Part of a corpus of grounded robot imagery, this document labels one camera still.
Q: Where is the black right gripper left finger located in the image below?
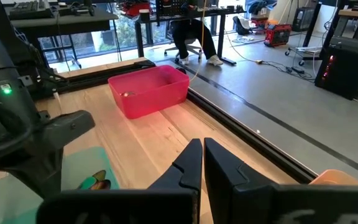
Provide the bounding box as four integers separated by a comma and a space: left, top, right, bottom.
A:
37, 138, 203, 224

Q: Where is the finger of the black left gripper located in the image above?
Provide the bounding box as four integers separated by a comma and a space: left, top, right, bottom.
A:
23, 110, 95, 200

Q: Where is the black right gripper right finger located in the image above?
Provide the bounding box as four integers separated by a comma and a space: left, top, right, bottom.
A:
203, 138, 358, 224

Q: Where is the teal-handled iridescent spoon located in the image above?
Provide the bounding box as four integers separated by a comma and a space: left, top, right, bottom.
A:
91, 169, 112, 190
78, 175, 98, 190

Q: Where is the teal translucent plastic bin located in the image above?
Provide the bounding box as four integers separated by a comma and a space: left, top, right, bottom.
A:
0, 146, 121, 224

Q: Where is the orange translucent plastic bin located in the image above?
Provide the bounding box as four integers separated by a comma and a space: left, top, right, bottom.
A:
308, 169, 358, 187

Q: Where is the pink translucent plastic bin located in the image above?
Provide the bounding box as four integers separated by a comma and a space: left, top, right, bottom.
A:
108, 64, 191, 120

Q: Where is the large window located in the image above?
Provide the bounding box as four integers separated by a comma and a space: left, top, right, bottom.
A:
37, 2, 167, 65

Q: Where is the grey desk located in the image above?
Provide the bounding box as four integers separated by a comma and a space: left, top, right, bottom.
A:
9, 9, 111, 60

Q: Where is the black keyboard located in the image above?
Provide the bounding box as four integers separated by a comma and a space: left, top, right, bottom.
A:
8, 0, 55, 20

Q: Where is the floor power strip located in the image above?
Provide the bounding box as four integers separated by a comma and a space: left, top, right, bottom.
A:
286, 65, 306, 75

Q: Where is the office chair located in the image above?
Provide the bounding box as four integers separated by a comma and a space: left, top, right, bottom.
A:
163, 43, 203, 65

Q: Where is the person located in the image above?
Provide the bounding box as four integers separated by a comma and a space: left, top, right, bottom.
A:
169, 0, 224, 67

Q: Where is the computer tower with red lights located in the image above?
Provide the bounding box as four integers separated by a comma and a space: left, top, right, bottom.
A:
314, 37, 358, 101

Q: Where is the white wheeled cart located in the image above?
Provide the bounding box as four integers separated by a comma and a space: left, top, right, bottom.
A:
284, 45, 323, 67

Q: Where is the red equipment case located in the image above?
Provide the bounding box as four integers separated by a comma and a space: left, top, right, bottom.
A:
263, 23, 293, 48

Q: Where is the black and white bag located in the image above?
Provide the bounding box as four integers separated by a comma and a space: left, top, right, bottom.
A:
232, 15, 253, 35

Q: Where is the black equipment box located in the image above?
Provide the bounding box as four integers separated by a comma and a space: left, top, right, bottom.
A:
292, 6, 315, 32

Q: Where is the yellow cable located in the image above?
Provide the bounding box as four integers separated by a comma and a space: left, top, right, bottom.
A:
194, 0, 206, 82

